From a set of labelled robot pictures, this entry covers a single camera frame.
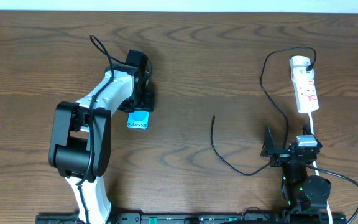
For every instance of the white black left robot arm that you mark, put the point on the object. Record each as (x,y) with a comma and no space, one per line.
(80,146)

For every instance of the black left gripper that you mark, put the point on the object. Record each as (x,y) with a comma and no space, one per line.
(146,101)

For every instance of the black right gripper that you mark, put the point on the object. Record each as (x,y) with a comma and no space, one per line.
(281,156)

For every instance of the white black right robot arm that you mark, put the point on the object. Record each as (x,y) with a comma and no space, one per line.
(306,194)

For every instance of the white power strip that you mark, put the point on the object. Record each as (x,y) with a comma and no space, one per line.
(304,85)

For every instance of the blue screen Galaxy smartphone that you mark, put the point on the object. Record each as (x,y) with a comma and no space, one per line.
(138,120)

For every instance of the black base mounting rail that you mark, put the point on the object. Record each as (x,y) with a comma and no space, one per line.
(136,218)

